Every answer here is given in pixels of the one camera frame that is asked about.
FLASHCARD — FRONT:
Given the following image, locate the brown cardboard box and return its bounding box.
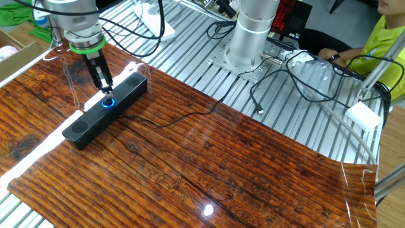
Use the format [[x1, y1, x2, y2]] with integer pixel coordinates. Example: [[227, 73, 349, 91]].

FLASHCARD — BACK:
[[0, 28, 44, 84]]

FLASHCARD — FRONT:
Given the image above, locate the pink soft item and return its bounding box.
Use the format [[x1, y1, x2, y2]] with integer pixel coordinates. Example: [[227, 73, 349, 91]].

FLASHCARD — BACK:
[[0, 45, 19, 63]]

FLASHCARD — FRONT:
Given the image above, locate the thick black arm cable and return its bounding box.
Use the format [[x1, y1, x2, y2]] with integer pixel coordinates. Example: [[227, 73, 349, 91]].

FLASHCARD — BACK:
[[99, 0, 166, 59]]

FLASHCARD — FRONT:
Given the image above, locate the glossy wood grain mat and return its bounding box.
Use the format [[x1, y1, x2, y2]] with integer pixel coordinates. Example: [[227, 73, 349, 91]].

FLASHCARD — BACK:
[[0, 30, 379, 228]]

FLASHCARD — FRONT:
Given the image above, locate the white power strip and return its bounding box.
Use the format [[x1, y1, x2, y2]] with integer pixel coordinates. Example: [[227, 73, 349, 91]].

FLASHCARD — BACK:
[[132, 0, 177, 42]]

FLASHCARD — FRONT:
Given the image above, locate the black USB cable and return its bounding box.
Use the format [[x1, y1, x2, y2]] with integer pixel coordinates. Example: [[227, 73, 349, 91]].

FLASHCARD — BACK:
[[249, 50, 352, 115]]

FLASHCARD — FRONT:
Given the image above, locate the aluminium frame post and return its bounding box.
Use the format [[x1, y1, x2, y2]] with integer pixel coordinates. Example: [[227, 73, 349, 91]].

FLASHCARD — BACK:
[[356, 31, 405, 101], [374, 164, 405, 203], [46, 17, 66, 49]]

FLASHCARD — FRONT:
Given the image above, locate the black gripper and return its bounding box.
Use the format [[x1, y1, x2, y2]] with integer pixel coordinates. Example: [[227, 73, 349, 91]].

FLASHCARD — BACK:
[[82, 50, 115, 101]]

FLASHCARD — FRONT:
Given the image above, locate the clear plastic bag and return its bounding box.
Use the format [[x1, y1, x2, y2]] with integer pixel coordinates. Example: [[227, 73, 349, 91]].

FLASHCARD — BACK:
[[286, 52, 345, 99]]

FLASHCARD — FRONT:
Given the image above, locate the black cylindrical tool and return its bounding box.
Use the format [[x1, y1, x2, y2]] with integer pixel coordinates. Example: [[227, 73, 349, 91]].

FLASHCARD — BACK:
[[215, 0, 237, 19]]

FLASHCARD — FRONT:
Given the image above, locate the silver connector plug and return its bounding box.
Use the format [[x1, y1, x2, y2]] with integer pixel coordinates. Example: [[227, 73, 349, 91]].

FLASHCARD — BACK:
[[261, 53, 284, 66]]

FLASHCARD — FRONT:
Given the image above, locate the green flange ring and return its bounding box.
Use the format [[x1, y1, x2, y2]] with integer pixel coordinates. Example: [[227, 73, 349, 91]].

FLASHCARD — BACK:
[[68, 34, 108, 55]]

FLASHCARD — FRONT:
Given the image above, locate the white power adapter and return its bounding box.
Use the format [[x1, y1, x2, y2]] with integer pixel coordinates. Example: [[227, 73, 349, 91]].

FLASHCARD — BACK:
[[344, 101, 383, 133]]

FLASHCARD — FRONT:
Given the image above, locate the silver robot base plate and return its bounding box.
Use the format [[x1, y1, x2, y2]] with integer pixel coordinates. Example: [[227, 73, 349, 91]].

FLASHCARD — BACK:
[[208, 30, 287, 85]]

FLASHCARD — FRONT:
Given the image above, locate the gray hose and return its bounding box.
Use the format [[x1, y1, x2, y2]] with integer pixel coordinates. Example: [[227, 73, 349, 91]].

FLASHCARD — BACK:
[[316, 101, 379, 165]]

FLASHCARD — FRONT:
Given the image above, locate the person in yellow shirt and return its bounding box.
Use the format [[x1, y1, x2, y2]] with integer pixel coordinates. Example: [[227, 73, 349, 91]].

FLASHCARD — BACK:
[[317, 0, 405, 101]]

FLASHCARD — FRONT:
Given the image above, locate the green cloth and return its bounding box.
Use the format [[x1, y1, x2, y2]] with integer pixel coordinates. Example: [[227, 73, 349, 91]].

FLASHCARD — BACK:
[[0, 0, 54, 44]]

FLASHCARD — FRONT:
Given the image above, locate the thin black speaker cable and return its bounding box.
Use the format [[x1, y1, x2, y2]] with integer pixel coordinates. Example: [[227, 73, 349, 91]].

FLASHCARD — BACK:
[[118, 55, 270, 129]]

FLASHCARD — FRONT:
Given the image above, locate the black cable bundle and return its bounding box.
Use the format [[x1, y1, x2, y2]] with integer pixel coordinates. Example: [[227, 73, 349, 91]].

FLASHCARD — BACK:
[[328, 54, 405, 129]]

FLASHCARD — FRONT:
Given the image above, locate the black speaker bar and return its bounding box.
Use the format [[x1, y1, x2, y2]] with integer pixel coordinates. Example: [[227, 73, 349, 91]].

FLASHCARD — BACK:
[[61, 72, 149, 151]]

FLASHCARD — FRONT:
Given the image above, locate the coiled black cable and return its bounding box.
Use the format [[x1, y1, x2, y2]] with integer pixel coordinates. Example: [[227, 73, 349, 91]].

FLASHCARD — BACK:
[[206, 19, 237, 41]]

